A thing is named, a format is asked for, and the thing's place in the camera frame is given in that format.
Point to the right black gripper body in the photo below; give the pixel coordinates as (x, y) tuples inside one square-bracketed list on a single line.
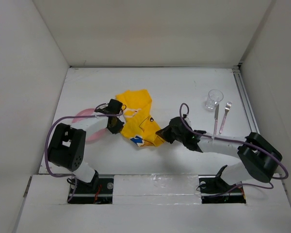
[(178, 137)]

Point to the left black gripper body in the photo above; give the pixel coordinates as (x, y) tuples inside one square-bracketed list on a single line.
[(117, 126)]

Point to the yellow cartoon print cloth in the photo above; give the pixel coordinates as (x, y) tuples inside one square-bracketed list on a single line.
[(140, 127)]

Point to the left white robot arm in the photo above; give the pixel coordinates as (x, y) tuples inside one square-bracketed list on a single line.
[(65, 141)]

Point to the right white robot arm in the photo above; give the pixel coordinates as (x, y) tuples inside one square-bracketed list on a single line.
[(258, 158)]

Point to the pink round plate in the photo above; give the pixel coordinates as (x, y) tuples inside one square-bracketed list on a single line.
[(92, 136)]

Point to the clear drinking glass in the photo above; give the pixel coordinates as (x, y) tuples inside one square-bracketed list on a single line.
[(214, 97)]

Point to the knife with pink handle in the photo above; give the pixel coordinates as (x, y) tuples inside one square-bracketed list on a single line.
[(216, 120)]

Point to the fork with pink handle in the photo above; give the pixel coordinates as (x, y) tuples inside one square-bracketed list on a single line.
[(227, 109)]

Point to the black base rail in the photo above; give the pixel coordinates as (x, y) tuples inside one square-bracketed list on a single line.
[(150, 189)]

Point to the aluminium side rail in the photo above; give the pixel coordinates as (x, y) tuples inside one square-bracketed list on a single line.
[(245, 99)]

